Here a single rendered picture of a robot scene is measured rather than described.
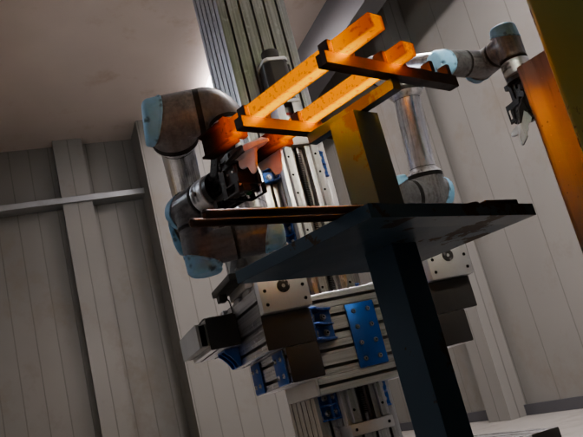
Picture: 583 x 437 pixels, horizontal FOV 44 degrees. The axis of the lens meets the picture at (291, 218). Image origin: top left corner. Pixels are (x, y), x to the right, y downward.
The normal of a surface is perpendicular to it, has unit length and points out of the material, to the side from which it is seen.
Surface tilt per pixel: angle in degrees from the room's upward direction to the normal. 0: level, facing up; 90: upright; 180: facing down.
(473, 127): 90
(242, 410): 90
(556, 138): 90
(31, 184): 90
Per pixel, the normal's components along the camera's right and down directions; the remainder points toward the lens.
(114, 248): 0.30, -0.32
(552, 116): -0.79, 0.04
